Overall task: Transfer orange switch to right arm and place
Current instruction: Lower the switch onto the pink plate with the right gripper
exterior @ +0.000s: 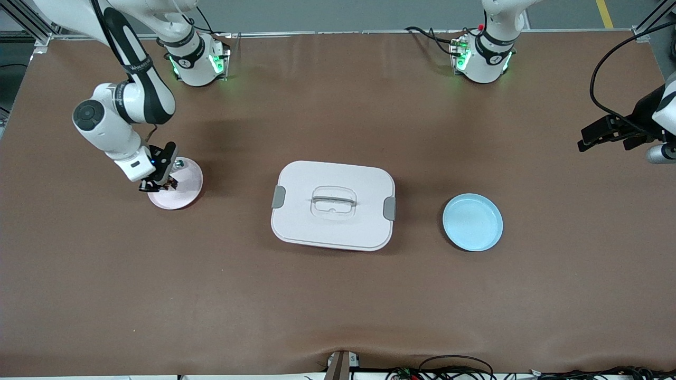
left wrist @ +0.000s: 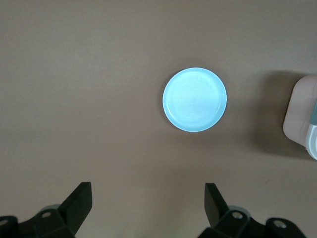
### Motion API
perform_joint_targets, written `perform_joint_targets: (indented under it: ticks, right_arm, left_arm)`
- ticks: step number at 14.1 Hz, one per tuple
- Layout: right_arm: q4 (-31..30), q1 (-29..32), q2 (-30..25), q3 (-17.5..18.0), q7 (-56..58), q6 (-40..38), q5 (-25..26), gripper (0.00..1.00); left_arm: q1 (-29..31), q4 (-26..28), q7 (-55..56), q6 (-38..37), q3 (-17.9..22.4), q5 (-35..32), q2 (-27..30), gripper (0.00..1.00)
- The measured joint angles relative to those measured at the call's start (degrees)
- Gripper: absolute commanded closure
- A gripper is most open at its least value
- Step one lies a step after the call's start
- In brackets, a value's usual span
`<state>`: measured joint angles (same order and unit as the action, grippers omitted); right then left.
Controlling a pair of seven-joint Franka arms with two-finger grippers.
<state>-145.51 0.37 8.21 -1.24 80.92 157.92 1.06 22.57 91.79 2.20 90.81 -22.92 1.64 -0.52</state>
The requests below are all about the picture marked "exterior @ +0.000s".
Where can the metal table edge rail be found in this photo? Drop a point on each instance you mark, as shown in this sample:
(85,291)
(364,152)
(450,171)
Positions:
(317,32)

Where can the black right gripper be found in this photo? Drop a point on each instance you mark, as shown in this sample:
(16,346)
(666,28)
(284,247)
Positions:
(158,183)

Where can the light blue round plate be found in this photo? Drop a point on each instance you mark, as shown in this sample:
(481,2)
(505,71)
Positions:
(472,224)

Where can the white plastic storage box lid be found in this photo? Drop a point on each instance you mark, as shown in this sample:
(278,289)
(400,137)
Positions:
(317,229)

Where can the green push-button switch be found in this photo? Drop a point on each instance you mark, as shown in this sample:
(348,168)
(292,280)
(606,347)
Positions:
(181,163)

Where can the orange black push-button switch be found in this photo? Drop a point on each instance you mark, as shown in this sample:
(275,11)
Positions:
(171,184)

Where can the brown camera mount post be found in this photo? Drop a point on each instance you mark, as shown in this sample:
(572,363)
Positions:
(338,367)

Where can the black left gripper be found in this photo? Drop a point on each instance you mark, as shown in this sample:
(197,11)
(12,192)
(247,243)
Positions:
(642,112)

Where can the aluminium frame corner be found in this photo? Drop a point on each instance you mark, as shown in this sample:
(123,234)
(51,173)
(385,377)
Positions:
(41,38)
(640,34)

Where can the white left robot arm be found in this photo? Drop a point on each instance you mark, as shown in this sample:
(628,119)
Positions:
(488,58)

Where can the pink round plate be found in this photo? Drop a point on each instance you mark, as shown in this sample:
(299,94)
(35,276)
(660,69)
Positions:
(185,192)

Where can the grey lid latch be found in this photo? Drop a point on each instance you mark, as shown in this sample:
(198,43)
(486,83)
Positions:
(390,208)
(278,197)

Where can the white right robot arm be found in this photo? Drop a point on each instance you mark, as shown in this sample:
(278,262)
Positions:
(193,58)

